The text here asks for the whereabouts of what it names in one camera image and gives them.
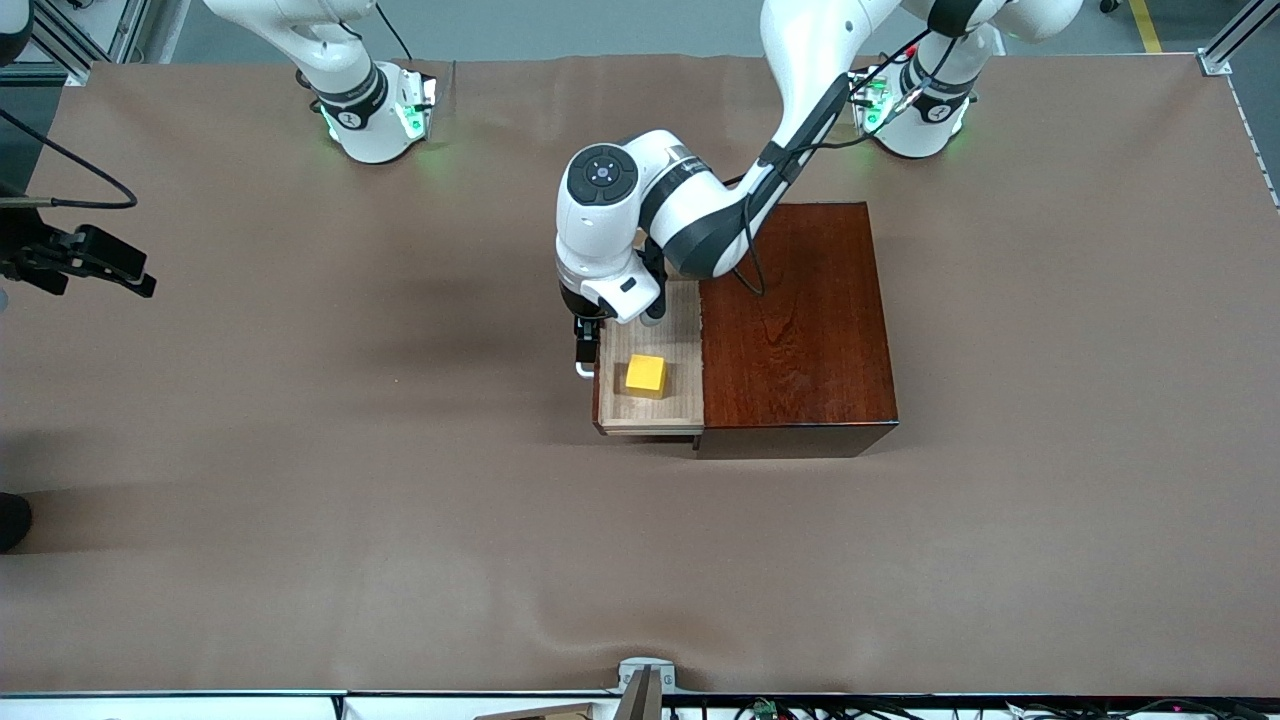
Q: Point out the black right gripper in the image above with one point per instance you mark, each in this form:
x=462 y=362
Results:
x=30 y=252

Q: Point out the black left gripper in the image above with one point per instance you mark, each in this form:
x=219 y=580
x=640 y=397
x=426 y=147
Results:
x=586 y=329

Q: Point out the yellow cube block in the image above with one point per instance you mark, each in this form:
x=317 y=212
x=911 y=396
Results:
x=646 y=375

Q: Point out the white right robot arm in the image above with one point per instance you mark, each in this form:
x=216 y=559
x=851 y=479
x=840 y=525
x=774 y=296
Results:
x=350 y=100

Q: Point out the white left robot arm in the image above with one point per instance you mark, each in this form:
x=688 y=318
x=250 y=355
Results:
x=600 y=230

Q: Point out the dark red wooden cabinet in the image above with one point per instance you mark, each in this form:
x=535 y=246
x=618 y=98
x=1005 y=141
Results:
x=790 y=320

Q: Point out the black ribbed cylinder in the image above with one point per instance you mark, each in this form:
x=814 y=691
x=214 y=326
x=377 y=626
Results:
x=12 y=522

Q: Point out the brown table cover sheet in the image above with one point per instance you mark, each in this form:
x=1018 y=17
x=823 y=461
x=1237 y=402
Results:
x=300 y=580

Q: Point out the tan cardboard piece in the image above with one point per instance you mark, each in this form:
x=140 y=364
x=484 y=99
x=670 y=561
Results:
x=550 y=713

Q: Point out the aluminium corner profile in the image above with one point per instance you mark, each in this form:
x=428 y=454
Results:
x=1215 y=62

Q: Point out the aluminium frame profiles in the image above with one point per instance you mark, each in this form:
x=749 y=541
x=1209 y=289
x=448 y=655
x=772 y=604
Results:
x=70 y=50

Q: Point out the grey metal bracket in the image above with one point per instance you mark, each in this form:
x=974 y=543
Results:
x=645 y=664

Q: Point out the aluminium camera post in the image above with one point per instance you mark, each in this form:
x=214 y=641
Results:
x=640 y=700

